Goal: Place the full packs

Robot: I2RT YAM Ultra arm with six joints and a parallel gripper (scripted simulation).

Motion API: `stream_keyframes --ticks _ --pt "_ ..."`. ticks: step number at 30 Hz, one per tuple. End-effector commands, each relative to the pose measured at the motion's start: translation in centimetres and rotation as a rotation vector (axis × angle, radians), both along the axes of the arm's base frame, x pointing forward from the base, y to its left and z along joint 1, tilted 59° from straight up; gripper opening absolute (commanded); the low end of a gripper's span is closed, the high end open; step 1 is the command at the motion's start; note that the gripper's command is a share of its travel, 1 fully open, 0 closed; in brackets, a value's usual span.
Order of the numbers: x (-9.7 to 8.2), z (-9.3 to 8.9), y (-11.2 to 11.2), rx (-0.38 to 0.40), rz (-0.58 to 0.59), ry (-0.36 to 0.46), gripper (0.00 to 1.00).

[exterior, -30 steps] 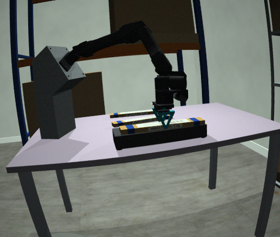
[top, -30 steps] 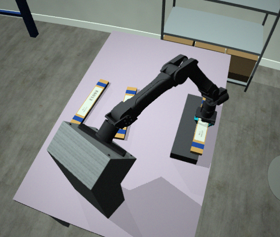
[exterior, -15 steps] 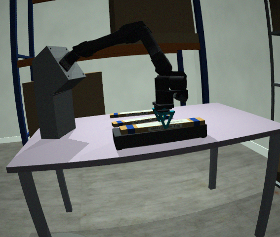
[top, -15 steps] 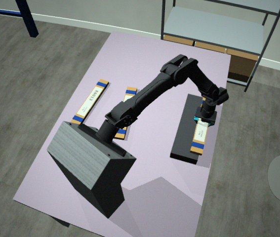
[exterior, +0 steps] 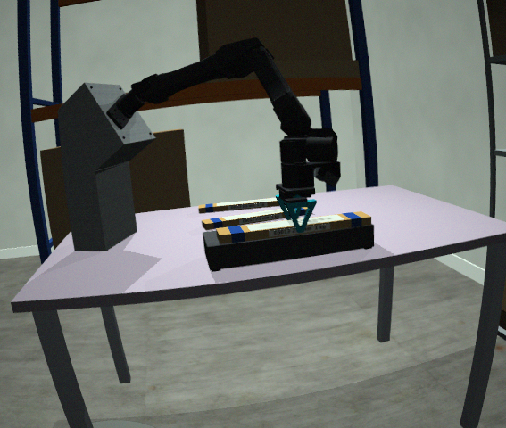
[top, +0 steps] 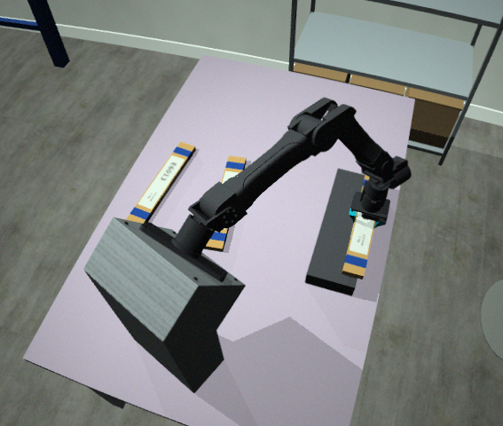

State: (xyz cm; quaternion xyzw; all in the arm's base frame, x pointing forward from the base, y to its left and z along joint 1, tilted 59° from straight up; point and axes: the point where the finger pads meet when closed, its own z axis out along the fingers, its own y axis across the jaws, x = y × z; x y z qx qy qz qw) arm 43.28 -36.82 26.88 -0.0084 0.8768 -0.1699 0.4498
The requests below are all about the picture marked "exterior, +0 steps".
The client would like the white box labelled e6013 with blue band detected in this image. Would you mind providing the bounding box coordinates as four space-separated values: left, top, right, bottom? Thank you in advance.
202 207 307 230

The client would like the white electrode pack with blue band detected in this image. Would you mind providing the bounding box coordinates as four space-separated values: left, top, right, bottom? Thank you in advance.
216 211 371 244

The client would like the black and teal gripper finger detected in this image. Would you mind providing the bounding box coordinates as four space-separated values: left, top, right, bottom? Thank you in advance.
285 199 317 233
276 195 301 220

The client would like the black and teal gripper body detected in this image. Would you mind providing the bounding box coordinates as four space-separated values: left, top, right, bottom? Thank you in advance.
276 161 315 203

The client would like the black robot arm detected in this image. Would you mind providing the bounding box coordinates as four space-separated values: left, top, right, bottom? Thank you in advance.
106 37 341 188

